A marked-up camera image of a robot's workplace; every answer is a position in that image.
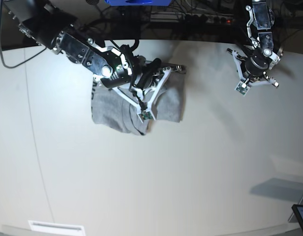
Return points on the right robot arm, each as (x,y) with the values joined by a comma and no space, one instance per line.
(114,65)

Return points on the white label plate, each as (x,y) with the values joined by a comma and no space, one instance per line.
(36,224)

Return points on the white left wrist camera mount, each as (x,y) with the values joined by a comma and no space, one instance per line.
(244,85)

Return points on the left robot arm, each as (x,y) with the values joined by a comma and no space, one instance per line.
(266,52)

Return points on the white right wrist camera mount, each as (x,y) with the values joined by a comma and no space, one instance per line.
(144,100)

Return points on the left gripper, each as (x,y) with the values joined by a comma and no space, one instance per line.
(254,67)

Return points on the black power strip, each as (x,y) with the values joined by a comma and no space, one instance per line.
(175,17)

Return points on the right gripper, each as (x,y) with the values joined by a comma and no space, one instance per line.
(143,70)

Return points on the blue plastic box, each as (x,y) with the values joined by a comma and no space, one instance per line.
(138,2)

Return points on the grey T-shirt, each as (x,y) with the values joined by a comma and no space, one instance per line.
(131,110)

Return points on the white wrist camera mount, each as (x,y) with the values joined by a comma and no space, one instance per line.
(244,85)
(144,100)

